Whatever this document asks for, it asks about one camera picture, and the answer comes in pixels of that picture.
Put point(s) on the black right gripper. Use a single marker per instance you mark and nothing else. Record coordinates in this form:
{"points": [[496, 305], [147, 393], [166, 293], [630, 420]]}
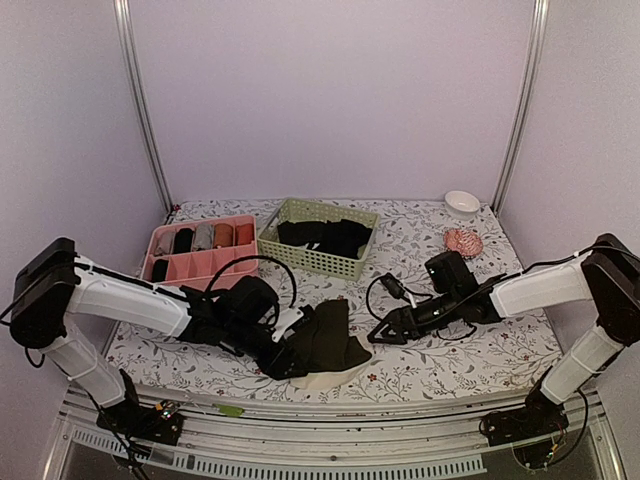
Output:
{"points": [[400, 338]]}

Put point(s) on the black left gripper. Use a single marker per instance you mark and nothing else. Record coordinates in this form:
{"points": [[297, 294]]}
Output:
{"points": [[279, 363]]}

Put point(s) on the dark green underwear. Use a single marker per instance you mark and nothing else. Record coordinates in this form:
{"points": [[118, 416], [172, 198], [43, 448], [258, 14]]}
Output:
{"points": [[332, 357]]}

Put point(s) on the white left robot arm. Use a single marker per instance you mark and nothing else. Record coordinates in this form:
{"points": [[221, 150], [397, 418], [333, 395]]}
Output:
{"points": [[59, 283]]}

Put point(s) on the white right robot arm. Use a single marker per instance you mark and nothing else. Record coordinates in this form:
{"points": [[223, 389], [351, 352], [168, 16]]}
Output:
{"points": [[605, 273]]}

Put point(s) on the orange rolled underwear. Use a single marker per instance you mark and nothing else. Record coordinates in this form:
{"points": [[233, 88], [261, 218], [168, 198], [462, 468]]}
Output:
{"points": [[244, 234]]}

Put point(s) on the brown rolled underwear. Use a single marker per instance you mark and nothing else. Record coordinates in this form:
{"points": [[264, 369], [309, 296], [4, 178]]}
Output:
{"points": [[224, 235]]}

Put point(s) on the grey rolled underwear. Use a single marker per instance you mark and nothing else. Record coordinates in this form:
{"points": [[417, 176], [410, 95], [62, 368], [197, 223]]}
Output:
{"points": [[203, 237]]}

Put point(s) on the black rolled underwear front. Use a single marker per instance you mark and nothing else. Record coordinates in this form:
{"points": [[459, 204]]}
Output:
{"points": [[159, 270]]}

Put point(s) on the black rolled underwear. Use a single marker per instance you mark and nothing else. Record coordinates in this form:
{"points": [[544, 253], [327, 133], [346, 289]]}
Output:
{"points": [[183, 241], [159, 270]]}

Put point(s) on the beige rolled underwear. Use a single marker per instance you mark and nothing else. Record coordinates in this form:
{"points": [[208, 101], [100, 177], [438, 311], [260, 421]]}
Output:
{"points": [[164, 244]]}

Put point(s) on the floral white table mat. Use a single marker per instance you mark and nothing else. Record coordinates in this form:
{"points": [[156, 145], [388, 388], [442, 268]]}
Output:
{"points": [[459, 361]]}

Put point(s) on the pink divided organizer box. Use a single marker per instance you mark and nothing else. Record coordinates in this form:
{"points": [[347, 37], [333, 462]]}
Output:
{"points": [[196, 269]]}

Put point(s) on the green tape piece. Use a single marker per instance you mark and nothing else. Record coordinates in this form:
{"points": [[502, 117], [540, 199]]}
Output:
{"points": [[229, 410]]}

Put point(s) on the black clothes in basket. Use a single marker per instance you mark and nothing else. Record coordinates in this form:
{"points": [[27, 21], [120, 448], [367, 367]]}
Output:
{"points": [[342, 238]]}

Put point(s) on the green plastic basket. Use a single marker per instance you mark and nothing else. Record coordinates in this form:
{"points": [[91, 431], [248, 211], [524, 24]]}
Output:
{"points": [[298, 210]]}

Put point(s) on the white ceramic bowl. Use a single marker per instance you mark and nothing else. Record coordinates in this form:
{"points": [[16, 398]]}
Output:
{"points": [[461, 205]]}

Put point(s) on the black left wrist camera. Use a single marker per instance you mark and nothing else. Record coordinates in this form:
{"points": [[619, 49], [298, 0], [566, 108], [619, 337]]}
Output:
{"points": [[252, 300]]}

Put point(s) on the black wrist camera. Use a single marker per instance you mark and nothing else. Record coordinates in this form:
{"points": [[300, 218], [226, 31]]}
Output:
{"points": [[448, 271], [252, 300]]}

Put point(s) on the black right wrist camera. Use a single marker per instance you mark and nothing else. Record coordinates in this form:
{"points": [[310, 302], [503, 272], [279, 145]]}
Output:
{"points": [[448, 271]]}

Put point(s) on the aluminium front rail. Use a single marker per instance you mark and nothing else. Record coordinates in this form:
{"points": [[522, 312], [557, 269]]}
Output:
{"points": [[431, 439]]}

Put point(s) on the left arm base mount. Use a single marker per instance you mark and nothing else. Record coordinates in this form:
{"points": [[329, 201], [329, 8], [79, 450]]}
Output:
{"points": [[161, 423]]}

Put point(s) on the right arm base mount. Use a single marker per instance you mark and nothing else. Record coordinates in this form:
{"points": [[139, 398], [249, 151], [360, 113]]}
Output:
{"points": [[538, 416]]}

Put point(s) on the left aluminium frame post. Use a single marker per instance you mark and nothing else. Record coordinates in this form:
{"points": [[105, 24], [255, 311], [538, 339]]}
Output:
{"points": [[125, 29]]}

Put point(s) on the aluminium frame post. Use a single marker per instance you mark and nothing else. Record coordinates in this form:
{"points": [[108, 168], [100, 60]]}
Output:
{"points": [[125, 29], [531, 67]]}

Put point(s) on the right aluminium frame post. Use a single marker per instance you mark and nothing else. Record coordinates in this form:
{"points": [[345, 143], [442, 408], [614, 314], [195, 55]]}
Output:
{"points": [[531, 67]]}

